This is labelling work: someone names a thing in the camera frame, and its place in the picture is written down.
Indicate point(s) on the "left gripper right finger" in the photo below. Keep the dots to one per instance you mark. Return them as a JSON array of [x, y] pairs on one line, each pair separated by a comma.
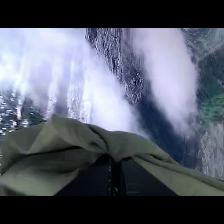
[[141, 183]]

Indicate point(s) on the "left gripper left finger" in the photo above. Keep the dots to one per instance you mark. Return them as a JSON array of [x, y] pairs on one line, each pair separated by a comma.
[[88, 180]]

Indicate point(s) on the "olive green shirt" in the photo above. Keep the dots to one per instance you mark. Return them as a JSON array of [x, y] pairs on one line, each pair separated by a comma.
[[60, 150]]

